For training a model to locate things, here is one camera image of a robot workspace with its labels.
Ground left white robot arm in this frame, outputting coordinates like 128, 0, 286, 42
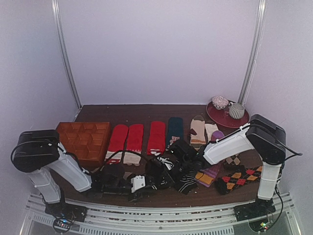
10, 130, 153, 217

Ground dark green reindeer sock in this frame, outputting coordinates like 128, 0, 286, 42
165, 117, 184, 151

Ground purple magenta sock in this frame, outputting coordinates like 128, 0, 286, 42
195, 130, 224, 188

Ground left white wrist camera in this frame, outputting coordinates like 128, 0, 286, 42
131, 175, 146, 193

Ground red plate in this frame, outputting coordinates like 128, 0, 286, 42
206, 102, 250, 129

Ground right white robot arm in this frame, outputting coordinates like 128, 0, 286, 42
151, 115, 287, 216

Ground brown argyle sock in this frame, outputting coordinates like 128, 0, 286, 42
224, 154, 241, 170

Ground red sock beige cuff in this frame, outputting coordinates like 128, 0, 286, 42
123, 124, 144, 166

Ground red folded sock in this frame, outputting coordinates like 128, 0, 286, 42
147, 121, 166, 156

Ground orange compartment organizer tray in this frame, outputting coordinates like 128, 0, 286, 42
56, 122, 111, 169

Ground black thin striped sock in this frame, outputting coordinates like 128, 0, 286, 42
174, 171, 197, 195

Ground tan sock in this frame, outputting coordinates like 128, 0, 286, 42
123, 172, 135, 180

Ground black sock white cuff stripes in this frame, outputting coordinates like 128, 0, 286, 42
145, 158, 170, 189

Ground black red argyle sock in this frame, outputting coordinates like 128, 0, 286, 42
214, 166, 263, 195

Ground beige striped sock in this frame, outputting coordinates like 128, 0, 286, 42
190, 115, 207, 150

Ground patterned white bowl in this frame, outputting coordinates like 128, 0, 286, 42
212, 95, 229, 110

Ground right aluminium frame post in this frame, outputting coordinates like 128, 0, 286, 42
238, 0, 267, 106

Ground small cream sock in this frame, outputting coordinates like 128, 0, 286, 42
205, 123, 218, 143

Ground striped grey cup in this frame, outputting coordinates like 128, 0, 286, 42
229, 103, 245, 119

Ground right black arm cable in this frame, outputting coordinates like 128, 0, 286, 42
268, 137, 304, 226

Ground red sock white cuff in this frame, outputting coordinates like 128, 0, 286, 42
105, 124, 129, 165

